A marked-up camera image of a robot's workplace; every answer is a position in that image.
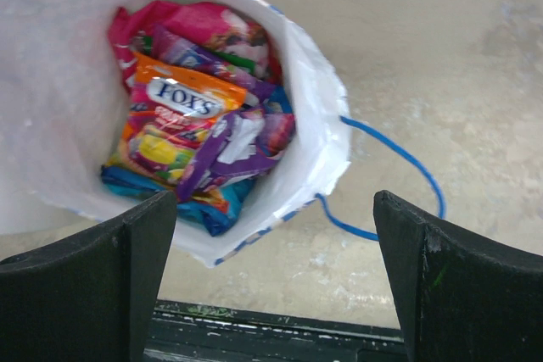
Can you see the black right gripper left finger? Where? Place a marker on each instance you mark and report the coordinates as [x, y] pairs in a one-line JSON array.
[[89, 296]]

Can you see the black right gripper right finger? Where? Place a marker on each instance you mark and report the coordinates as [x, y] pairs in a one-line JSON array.
[[458, 296]]

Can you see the orange Fox's candy bag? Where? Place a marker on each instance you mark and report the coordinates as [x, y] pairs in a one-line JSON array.
[[171, 112]]

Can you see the blue checkered paper bag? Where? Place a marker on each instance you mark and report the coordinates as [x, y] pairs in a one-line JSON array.
[[62, 103]]

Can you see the purple snack packet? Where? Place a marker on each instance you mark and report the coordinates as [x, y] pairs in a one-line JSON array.
[[241, 145]]

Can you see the blue snack bag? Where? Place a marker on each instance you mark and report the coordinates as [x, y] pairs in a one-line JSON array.
[[217, 210]]

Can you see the purple Fox's berries bag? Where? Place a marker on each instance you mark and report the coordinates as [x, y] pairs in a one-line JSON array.
[[258, 91]]

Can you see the pink snack bag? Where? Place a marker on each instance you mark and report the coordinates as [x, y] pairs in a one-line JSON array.
[[210, 25]]

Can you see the green snack packet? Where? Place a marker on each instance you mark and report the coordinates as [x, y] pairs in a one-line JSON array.
[[237, 59]]

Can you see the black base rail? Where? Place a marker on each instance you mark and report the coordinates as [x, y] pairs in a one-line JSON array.
[[198, 332]]

